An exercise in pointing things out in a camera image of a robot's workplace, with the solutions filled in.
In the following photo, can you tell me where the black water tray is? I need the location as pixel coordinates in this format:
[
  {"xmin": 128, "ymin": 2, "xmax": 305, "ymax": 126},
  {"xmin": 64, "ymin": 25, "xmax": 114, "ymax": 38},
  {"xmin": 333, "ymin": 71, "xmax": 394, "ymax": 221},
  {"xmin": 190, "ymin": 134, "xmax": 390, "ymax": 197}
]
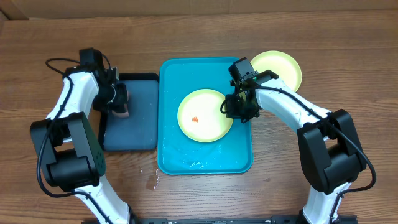
[{"xmin": 98, "ymin": 73, "xmax": 159, "ymax": 152}]

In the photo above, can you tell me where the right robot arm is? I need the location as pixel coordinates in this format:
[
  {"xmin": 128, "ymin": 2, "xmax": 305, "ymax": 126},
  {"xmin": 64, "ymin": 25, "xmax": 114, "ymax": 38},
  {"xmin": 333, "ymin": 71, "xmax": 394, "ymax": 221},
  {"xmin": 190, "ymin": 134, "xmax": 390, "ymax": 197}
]
[{"xmin": 220, "ymin": 68, "xmax": 372, "ymax": 223}]

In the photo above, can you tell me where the yellow plate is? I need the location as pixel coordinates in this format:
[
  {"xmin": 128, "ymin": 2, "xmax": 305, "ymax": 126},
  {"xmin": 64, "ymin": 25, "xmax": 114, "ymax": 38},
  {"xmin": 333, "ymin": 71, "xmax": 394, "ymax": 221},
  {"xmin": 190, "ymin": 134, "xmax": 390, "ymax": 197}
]
[
  {"xmin": 251, "ymin": 50, "xmax": 302, "ymax": 92},
  {"xmin": 177, "ymin": 89, "xmax": 233, "ymax": 143}
]

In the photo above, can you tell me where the green orange sponge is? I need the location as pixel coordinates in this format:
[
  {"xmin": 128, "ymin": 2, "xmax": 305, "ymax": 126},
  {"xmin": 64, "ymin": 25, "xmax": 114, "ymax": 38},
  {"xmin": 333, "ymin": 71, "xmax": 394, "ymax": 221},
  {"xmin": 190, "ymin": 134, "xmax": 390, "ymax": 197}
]
[{"xmin": 109, "ymin": 91, "xmax": 130, "ymax": 118}]

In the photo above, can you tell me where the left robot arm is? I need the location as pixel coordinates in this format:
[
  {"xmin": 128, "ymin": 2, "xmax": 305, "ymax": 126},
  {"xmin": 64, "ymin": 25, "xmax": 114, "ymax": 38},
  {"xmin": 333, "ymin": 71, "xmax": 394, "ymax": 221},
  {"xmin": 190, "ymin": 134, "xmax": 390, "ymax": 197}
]
[{"xmin": 30, "ymin": 67, "xmax": 132, "ymax": 223}]

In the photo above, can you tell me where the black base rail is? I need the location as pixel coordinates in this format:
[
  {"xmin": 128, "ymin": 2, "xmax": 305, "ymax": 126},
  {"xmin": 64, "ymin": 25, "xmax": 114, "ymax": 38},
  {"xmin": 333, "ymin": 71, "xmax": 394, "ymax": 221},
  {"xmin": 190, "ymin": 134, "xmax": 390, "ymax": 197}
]
[{"xmin": 82, "ymin": 214, "xmax": 358, "ymax": 224}]

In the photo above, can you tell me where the teal plastic tray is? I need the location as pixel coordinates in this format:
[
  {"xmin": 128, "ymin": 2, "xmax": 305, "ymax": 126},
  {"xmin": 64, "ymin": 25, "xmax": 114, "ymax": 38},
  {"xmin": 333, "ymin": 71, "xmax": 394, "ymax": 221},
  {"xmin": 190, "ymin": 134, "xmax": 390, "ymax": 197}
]
[{"xmin": 157, "ymin": 57, "xmax": 253, "ymax": 175}]

